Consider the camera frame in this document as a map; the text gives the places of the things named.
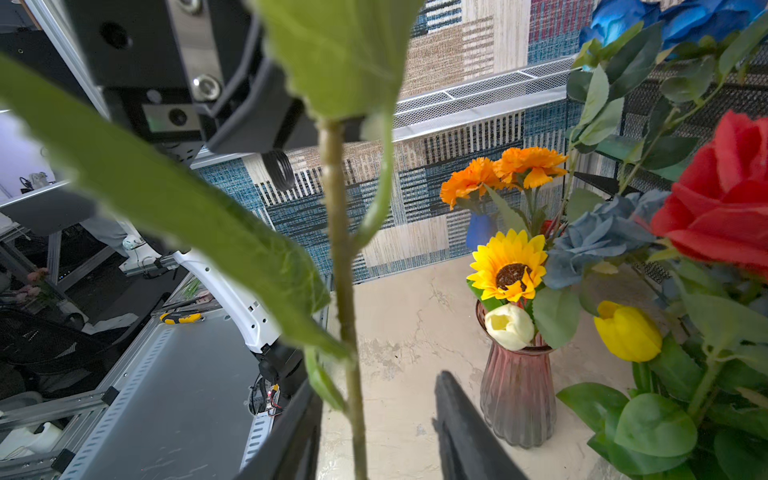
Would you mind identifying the black wire mesh shelf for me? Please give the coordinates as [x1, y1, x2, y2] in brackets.
[565, 78, 767, 281]

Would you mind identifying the right blue rose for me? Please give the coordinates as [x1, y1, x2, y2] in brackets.
[579, 0, 767, 49]

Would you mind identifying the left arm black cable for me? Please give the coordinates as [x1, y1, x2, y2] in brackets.
[261, 147, 298, 193]

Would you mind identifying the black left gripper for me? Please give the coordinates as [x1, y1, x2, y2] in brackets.
[59, 0, 367, 163]

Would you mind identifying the yellow sunflower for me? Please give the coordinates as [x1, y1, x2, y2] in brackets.
[1, 1, 421, 479]

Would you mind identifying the small blue flower bud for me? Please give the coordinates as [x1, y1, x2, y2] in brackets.
[466, 212, 499, 252]

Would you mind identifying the yellow tulip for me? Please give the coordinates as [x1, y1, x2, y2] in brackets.
[594, 301, 663, 363]

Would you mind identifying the grey blue rose bunch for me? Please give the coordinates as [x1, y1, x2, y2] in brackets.
[543, 190, 670, 290]

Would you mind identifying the white tulip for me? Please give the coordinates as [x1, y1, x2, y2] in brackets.
[484, 304, 536, 351]

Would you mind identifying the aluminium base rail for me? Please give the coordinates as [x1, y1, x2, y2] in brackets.
[1, 313, 274, 479]

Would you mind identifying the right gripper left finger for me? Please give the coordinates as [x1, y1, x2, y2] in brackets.
[235, 380, 323, 480]

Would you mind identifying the red rose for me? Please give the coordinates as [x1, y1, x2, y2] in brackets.
[651, 111, 767, 277]

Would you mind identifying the orange marigold bunch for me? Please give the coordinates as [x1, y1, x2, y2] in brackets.
[440, 147, 567, 210]

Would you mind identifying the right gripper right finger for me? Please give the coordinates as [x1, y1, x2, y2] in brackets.
[433, 371, 526, 480]

